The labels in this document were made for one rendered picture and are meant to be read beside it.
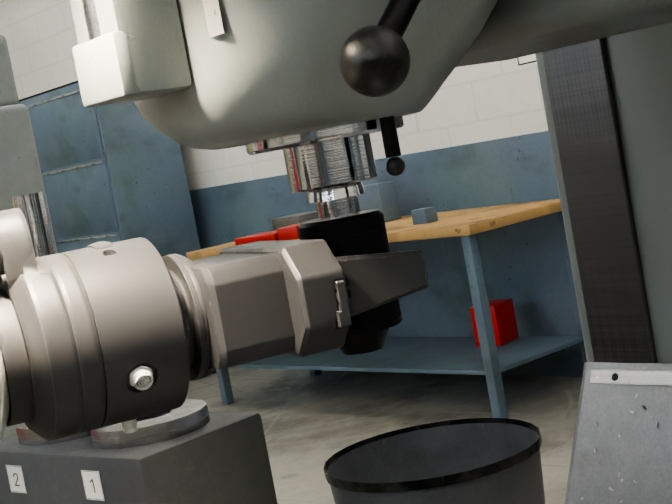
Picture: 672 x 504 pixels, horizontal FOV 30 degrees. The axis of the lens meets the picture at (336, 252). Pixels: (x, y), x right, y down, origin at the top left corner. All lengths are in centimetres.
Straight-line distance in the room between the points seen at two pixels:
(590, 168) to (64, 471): 47
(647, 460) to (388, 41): 56
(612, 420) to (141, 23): 58
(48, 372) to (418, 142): 611
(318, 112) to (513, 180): 563
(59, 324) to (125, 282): 4
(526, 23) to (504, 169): 555
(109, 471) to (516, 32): 43
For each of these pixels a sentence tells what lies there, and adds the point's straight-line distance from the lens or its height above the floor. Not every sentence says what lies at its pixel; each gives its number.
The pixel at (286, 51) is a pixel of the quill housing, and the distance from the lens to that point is 58.
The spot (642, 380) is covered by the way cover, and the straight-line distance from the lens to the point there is 103.
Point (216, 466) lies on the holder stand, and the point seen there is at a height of 109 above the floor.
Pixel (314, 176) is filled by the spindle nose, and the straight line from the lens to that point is 65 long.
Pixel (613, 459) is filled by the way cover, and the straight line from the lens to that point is 103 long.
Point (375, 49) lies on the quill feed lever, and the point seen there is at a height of 134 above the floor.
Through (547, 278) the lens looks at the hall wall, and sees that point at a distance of 620.
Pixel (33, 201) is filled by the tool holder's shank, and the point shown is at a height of 130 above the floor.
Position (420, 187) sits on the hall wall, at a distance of 668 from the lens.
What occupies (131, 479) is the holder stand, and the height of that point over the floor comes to 110.
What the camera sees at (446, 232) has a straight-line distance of 544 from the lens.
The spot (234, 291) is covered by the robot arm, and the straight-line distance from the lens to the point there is 61.
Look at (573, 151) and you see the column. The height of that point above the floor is 126.
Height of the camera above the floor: 130
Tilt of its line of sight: 5 degrees down
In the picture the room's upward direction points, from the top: 10 degrees counter-clockwise
